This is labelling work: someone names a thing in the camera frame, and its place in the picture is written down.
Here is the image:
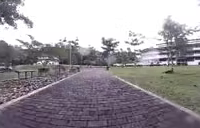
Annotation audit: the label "pole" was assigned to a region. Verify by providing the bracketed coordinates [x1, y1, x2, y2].
[68, 42, 73, 68]

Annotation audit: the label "purple brick path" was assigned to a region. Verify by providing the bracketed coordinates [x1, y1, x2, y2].
[0, 67, 200, 128]

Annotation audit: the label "row of trees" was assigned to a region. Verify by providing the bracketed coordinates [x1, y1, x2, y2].
[0, 30, 146, 68]

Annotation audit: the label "small white building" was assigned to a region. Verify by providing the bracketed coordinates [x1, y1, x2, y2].
[35, 55, 61, 67]

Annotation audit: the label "dark object on grass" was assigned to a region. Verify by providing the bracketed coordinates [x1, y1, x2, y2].
[164, 67, 175, 75]

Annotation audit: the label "pale stone kerb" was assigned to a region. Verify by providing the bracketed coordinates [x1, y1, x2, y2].
[111, 74, 200, 126]
[0, 70, 83, 115]

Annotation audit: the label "bench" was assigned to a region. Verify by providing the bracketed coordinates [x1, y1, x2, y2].
[14, 69, 36, 80]

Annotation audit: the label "green grass lawn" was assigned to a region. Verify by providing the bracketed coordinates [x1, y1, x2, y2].
[108, 65, 200, 122]

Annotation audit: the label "tall thin tree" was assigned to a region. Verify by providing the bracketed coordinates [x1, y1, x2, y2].
[157, 15, 193, 68]

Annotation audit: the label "leaf-strewn ground strip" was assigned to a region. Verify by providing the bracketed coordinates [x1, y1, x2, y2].
[0, 65, 81, 110]

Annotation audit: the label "white multi-storey building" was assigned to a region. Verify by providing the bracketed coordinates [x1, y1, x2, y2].
[137, 37, 200, 67]

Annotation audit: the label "overhanging tree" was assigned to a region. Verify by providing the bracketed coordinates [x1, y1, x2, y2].
[0, 0, 34, 30]

